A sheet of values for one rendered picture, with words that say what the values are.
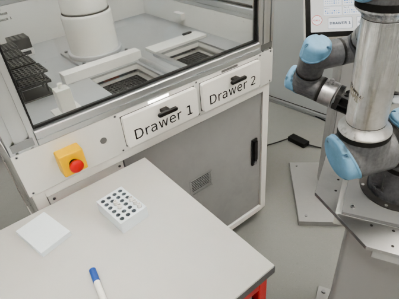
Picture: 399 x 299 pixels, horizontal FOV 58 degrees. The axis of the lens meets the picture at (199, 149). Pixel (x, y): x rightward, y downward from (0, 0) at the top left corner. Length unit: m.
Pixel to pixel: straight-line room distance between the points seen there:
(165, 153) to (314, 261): 0.94
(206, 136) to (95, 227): 0.60
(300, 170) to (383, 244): 1.36
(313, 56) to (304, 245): 1.14
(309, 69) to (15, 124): 0.79
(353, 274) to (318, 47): 0.69
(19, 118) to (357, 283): 1.09
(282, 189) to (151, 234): 1.34
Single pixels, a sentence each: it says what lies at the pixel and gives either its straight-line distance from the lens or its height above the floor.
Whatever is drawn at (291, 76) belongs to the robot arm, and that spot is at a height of 1.01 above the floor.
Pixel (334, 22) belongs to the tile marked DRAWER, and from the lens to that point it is 1.61.
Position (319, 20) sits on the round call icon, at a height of 1.01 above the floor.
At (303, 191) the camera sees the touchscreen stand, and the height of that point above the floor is 0.04.
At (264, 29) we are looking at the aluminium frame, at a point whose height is 1.03.
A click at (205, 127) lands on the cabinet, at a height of 0.73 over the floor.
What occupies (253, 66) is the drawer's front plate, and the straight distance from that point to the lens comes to 1.42.
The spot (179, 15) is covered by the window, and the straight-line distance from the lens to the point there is 1.18.
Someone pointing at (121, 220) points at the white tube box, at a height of 0.79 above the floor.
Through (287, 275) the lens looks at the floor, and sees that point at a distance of 1.81.
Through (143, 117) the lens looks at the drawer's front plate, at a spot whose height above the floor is 0.90.
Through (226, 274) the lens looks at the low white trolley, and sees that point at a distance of 0.87.
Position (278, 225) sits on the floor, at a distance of 1.99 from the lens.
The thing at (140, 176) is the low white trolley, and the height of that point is 0.76.
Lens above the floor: 1.48
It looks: 36 degrees down
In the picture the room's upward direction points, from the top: 6 degrees counter-clockwise
